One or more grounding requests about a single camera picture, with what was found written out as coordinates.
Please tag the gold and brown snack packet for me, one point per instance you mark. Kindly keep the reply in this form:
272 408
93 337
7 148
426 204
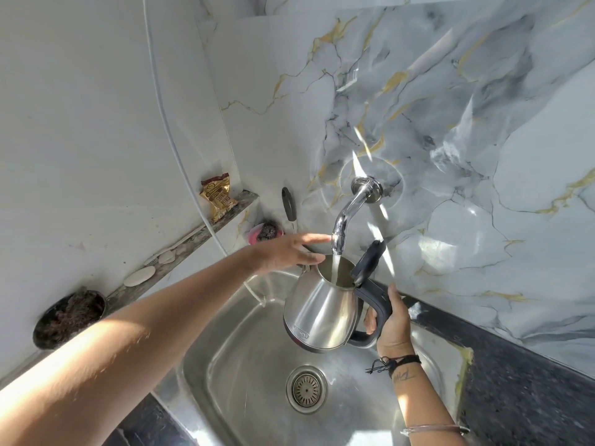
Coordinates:
218 195

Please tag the pink holder with steel scrubber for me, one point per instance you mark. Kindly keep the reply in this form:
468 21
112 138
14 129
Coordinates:
267 231

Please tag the person's left thumb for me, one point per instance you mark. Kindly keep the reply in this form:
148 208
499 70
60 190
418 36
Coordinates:
312 259

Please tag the chrome wall faucet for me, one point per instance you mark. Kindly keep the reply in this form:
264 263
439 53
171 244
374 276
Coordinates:
346 213

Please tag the small white soap piece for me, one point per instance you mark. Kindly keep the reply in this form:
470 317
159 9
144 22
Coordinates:
167 257

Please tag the stainless steel sink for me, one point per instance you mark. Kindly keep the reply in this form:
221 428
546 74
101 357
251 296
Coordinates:
251 366

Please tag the black bowl with dark scraps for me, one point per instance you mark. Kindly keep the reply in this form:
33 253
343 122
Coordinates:
69 318

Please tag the round steel drain strainer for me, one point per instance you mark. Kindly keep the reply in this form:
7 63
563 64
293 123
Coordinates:
307 390

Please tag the person's right hand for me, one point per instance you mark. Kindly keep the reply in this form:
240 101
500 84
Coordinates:
395 334

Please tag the large white oval soap piece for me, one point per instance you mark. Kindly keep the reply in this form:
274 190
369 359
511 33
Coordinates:
139 276

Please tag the person's right forearm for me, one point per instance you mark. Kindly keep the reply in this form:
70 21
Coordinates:
418 404

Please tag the person's left forearm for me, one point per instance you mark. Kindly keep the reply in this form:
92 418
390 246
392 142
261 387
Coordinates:
139 348

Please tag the person's left hand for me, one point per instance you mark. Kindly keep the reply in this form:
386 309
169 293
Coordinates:
279 255

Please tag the person's right thumb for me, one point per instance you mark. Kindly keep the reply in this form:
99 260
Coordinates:
395 299

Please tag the white toothbrush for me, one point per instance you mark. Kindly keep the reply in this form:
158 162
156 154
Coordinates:
155 258

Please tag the thin silver bangle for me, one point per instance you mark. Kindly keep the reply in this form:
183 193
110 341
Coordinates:
434 429

